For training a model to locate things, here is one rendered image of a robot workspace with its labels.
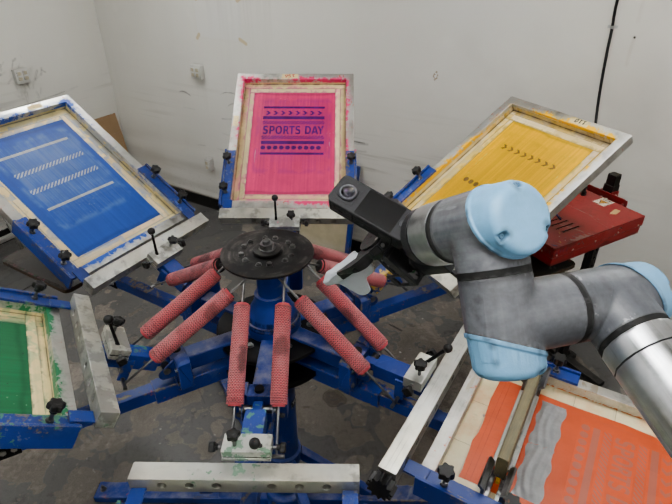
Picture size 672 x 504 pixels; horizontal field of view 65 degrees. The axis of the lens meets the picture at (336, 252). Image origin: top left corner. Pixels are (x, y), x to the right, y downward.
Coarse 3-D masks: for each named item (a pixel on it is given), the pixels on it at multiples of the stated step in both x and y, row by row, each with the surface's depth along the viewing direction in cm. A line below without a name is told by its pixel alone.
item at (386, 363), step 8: (384, 360) 164; (392, 360) 164; (376, 368) 162; (384, 368) 161; (392, 368) 161; (400, 368) 161; (408, 368) 161; (376, 376) 164; (384, 376) 162; (392, 376) 160; (400, 376) 158; (392, 384) 162; (416, 392) 158
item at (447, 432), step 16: (464, 384) 162; (560, 384) 164; (592, 384) 162; (464, 400) 157; (592, 400) 161; (608, 400) 158; (624, 400) 157; (448, 416) 151; (640, 416) 155; (448, 432) 147; (432, 448) 142; (448, 448) 146; (432, 464) 138
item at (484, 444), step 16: (480, 432) 151; (496, 432) 151; (480, 448) 146; (496, 448) 146; (464, 464) 142; (480, 464) 142; (560, 464) 142; (560, 480) 138; (544, 496) 134; (560, 496) 134
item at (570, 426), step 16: (512, 384) 167; (496, 400) 161; (512, 400) 161; (544, 400) 161; (496, 416) 156; (576, 416) 156; (592, 416) 156; (528, 432) 151; (576, 432) 151; (608, 432) 151; (624, 432) 151; (640, 432) 151; (560, 448) 146; (656, 448) 146
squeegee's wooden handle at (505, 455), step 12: (528, 384) 153; (528, 396) 149; (516, 408) 146; (528, 408) 146; (516, 420) 141; (516, 432) 138; (504, 444) 135; (516, 444) 140; (504, 456) 132; (504, 468) 132
